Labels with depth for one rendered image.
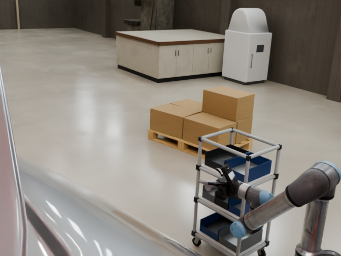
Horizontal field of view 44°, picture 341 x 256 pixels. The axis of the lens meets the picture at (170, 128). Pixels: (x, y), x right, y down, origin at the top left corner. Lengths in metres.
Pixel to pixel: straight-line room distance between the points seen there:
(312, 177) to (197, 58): 8.37
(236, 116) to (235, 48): 4.48
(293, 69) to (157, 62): 3.06
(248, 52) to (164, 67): 1.88
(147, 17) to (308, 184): 10.86
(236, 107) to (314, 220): 3.73
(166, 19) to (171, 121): 6.96
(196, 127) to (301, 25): 5.01
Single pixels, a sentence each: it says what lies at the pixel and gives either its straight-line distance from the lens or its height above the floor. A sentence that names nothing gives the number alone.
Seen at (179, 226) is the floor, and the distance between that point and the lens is 4.02.
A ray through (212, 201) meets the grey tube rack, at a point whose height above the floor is 0.48.
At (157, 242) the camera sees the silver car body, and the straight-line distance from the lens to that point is 0.40.
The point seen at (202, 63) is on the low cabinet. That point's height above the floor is 0.37.
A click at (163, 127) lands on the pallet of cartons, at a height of 0.24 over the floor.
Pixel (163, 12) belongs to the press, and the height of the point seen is 1.33.
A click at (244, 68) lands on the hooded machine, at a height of 0.38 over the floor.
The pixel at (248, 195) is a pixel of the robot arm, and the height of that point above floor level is 1.22.
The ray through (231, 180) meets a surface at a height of 1.26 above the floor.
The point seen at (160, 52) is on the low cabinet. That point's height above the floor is 0.69.
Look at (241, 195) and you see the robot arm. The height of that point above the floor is 1.21.
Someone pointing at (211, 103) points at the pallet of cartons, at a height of 0.61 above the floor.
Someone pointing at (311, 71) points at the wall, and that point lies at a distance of 9.71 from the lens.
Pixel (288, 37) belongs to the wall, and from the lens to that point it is 10.06.
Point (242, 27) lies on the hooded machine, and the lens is 9.74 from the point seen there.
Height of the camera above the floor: 2.13
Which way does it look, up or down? 19 degrees down
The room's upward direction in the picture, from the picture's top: 3 degrees clockwise
